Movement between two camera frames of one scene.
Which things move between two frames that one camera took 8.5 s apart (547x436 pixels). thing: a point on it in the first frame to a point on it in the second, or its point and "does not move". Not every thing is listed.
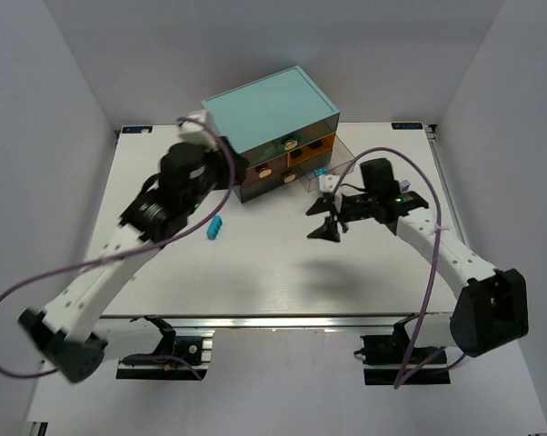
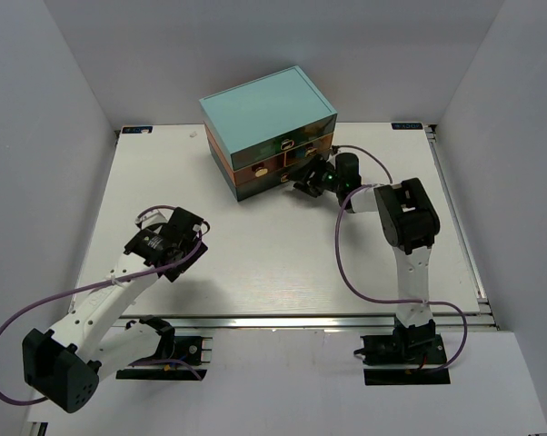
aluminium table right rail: x=431 y=131 does not move
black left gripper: x=233 y=163 to x=183 y=262
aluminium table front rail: x=277 y=322 does not move
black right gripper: x=340 y=216 to x=313 y=177
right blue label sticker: x=416 y=125 does not move
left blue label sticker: x=136 y=130 does not move
